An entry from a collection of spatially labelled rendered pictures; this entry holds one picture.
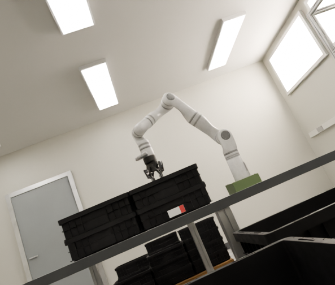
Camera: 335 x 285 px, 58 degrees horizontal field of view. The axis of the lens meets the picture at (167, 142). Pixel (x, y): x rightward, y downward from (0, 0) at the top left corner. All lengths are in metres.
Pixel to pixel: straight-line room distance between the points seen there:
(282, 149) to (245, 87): 1.28
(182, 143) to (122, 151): 1.02
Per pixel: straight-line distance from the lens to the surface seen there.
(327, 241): 0.43
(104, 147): 5.18
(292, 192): 5.43
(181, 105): 1.90
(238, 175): 1.87
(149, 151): 1.71
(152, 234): 1.27
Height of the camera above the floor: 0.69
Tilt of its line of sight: 14 degrees up
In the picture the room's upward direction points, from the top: 23 degrees counter-clockwise
